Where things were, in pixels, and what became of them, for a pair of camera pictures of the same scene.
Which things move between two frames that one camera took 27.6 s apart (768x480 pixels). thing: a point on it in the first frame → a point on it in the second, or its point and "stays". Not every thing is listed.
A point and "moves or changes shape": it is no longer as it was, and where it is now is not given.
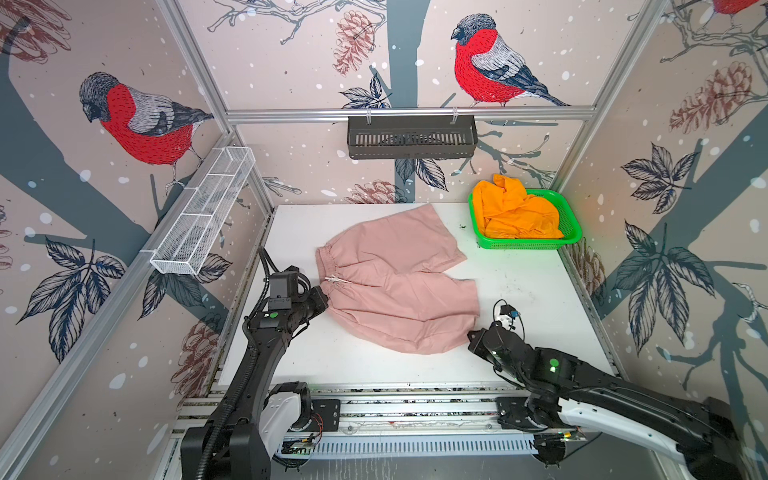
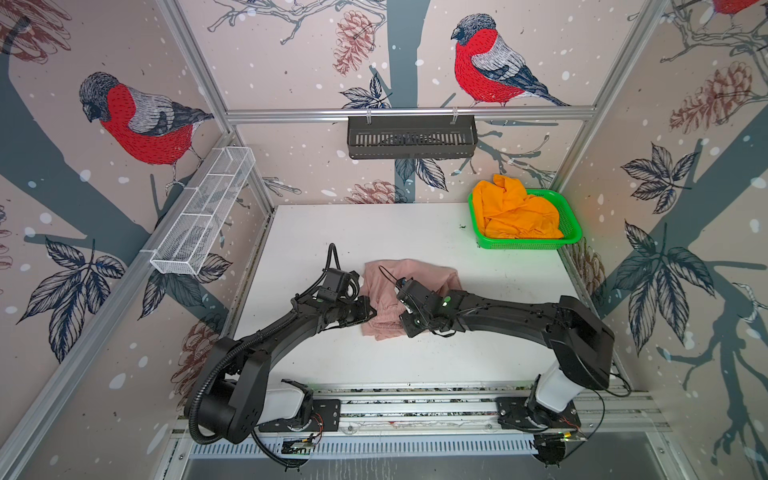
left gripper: [320, 300] → [363, 315]
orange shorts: [506, 211] stays
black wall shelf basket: [395, 140] stays
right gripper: [476, 343] → [408, 326]
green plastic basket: [568, 223] stays
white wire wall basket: [206, 203] stays
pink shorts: [375, 286] moves or changes shape
